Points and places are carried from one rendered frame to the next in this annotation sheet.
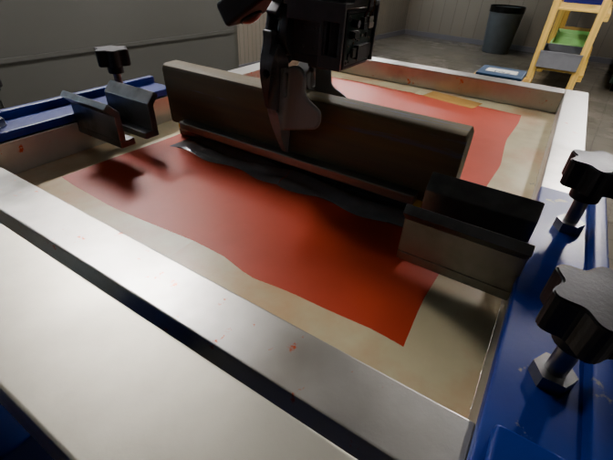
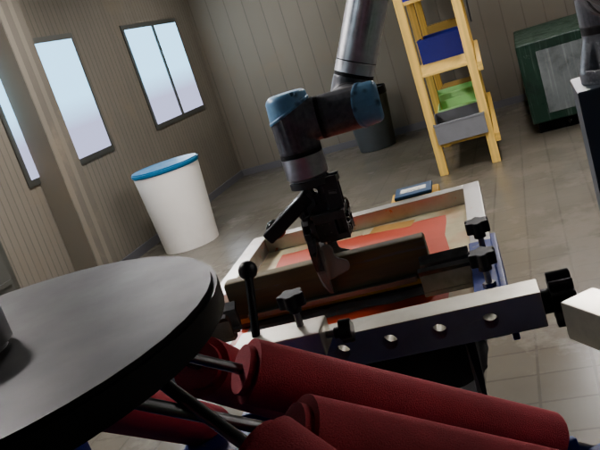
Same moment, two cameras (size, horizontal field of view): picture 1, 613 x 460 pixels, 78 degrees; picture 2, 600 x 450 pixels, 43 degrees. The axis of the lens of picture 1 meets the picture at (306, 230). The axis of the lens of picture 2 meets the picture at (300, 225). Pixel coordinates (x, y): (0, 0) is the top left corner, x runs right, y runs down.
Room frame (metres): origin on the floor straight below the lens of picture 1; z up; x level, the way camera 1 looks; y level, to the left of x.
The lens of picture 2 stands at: (-0.85, 0.40, 1.44)
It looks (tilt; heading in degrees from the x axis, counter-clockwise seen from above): 13 degrees down; 344
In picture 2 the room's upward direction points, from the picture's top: 18 degrees counter-clockwise
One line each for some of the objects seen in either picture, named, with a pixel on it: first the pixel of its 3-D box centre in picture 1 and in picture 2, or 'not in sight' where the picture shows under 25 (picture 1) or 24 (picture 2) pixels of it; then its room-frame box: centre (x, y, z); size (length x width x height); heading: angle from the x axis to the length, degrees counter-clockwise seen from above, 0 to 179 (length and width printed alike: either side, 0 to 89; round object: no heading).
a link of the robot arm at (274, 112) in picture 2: not in sight; (294, 123); (0.41, 0.00, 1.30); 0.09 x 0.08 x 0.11; 66
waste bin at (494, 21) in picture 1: (501, 29); (370, 119); (7.09, -3.04, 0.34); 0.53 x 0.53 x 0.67
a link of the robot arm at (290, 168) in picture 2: not in sight; (305, 166); (0.41, 0.00, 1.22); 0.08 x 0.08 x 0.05
